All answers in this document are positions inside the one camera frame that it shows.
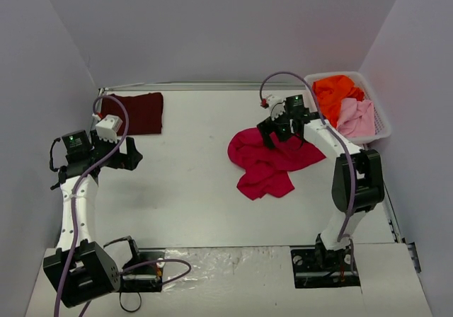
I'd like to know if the white plastic laundry basket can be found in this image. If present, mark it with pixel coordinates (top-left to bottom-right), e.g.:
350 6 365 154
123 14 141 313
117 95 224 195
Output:
306 71 391 144

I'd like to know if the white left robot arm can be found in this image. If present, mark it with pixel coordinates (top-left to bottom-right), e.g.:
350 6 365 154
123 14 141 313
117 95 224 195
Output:
43 130 143 308

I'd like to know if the dark maroon folded t-shirt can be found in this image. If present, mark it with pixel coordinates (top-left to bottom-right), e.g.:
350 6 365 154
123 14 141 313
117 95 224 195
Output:
100 93 164 135

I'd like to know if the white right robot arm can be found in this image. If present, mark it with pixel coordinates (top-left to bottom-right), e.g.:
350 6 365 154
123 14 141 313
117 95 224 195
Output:
257 95 384 270

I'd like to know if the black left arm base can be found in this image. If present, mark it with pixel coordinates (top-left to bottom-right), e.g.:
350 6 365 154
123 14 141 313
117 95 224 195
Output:
103 236 164 313

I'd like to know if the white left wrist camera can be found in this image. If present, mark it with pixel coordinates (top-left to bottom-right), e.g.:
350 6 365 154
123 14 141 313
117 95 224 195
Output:
93 114 123 144

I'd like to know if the orange t-shirt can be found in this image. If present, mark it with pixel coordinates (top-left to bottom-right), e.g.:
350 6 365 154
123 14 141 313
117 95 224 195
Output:
312 74 365 128

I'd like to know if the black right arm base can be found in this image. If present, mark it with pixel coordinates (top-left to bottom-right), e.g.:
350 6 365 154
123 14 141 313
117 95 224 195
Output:
290 241 361 289

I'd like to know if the light pink t-shirt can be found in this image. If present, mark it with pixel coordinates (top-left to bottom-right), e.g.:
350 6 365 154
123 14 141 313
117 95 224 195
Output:
336 98 376 138

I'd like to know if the crimson red t-shirt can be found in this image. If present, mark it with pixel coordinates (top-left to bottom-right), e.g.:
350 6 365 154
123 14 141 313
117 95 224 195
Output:
227 128 326 200

